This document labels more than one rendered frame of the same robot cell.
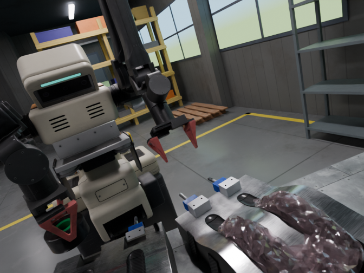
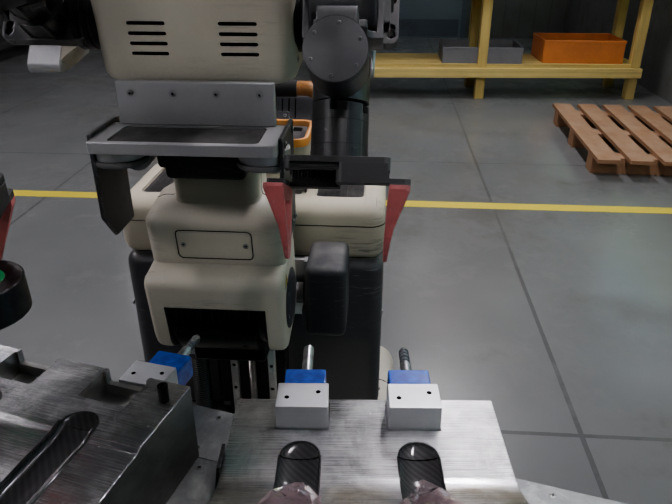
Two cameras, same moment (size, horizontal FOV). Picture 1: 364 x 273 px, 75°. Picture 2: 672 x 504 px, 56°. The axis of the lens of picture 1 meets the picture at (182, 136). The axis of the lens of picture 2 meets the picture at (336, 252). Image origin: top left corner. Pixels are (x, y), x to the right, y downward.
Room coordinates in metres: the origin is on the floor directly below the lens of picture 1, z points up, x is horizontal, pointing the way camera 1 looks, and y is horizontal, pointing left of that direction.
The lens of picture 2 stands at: (0.10, -0.22, 1.28)
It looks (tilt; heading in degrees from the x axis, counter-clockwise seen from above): 27 degrees down; 24
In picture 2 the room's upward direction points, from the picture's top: straight up
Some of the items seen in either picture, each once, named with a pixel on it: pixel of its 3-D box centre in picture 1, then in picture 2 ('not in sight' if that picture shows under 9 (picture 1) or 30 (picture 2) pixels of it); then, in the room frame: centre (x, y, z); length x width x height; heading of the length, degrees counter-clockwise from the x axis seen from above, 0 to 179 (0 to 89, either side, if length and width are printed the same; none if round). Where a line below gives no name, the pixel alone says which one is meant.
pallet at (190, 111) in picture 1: (192, 114); (637, 138); (4.67, -0.34, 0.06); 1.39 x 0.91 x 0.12; 20
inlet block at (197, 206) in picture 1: (191, 202); (305, 385); (0.58, 0.03, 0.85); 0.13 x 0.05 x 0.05; 24
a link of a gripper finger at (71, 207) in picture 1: (60, 218); not in sight; (0.41, 0.27, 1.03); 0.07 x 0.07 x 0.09; 37
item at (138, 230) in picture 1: (136, 229); (172, 367); (0.57, 0.21, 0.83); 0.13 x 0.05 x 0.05; 9
